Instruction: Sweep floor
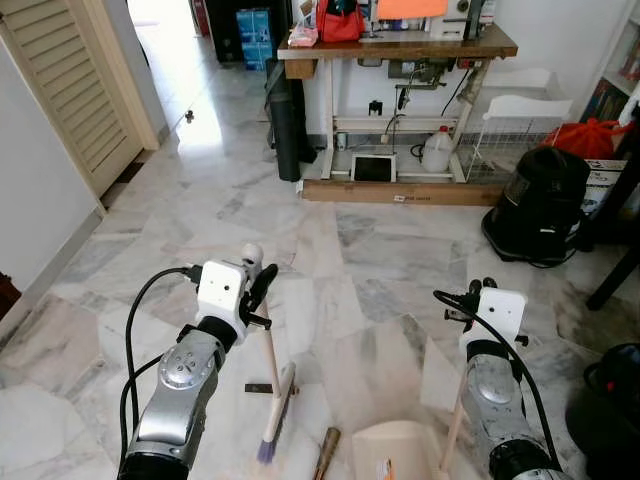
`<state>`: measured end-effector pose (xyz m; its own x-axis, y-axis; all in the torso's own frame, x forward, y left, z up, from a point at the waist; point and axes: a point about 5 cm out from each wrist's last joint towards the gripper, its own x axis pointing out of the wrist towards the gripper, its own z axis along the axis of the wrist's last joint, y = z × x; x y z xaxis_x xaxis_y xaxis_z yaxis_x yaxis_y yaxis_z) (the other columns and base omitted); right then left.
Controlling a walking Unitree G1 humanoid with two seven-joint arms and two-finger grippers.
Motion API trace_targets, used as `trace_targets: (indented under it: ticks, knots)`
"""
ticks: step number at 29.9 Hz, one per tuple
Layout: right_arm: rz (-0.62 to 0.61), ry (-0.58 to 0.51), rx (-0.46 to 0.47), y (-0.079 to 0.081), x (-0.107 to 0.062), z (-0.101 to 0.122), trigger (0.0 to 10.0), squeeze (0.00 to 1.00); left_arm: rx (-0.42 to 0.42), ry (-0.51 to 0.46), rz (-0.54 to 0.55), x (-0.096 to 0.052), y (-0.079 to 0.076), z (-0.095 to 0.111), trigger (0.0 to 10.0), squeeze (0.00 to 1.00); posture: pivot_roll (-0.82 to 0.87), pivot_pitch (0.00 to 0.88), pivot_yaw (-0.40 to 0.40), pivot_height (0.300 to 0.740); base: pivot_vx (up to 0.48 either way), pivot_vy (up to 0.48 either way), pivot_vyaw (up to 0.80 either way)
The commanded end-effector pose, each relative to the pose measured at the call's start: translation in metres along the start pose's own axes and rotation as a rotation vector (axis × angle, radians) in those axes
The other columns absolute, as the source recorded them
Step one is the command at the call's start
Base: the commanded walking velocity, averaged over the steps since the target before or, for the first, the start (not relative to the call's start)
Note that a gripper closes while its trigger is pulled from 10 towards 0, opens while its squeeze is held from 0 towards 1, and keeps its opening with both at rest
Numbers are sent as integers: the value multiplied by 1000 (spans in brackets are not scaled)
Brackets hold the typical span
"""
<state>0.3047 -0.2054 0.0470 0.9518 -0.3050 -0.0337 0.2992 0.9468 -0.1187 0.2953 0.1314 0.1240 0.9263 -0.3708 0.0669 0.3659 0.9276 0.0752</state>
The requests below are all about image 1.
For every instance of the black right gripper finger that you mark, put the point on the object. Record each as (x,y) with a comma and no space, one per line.
(490,286)
(476,287)

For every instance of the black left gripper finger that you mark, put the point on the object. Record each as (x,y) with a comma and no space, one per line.
(268,282)
(252,286)

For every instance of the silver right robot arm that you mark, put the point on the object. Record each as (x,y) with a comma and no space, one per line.
(495,400)

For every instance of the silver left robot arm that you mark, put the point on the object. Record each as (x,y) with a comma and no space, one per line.
(185,390)

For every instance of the small dark flat scrap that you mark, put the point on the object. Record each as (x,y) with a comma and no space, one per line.
(258,387)

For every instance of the black canister vacuum cleaner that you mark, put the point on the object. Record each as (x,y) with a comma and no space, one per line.
(540,205)

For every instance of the long brown wooden board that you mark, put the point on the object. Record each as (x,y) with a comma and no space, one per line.
(400,192)

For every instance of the black furniture leg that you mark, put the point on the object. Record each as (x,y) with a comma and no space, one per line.
(612,285)

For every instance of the translucent plastic jug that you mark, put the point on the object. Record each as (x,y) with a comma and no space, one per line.
(438,155)

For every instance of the printed cardboard box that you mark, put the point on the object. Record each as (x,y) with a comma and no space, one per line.
(600,185)

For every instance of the tall black bag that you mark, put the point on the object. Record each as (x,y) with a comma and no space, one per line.
(288,130)

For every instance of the white framed tablet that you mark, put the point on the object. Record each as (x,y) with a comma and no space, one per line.
(373,169)

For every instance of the short brown wooden stick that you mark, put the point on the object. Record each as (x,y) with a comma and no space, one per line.
(326,455)

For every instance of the black round bin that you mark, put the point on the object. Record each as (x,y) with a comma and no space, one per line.
(610,410)

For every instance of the red plastic bag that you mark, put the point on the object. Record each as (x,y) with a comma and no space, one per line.
(585,138)

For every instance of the white bookshelf with books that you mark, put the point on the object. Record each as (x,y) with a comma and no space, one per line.
(610,100)

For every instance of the blue carton stack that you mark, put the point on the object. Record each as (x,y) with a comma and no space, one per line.
(254,40)

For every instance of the small pink packet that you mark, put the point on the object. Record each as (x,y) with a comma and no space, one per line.
(302,37)

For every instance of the wooden top sewing table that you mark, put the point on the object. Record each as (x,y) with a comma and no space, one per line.
(400,48)

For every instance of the white sewing machine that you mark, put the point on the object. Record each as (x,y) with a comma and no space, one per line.
(460,20)

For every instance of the red fabric bag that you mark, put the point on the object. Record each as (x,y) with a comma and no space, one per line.
(340,22)

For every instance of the beige louvered door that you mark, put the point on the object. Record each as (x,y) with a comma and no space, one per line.
(70,80)

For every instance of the orange flat sheet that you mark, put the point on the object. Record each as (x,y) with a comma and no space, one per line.
(410,8)

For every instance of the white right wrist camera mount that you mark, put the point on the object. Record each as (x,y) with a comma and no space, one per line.
(503,315)

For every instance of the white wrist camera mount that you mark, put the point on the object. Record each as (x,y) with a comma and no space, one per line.
(220,290)
(503,315)

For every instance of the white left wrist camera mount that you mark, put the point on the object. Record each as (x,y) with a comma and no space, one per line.
(220,290)

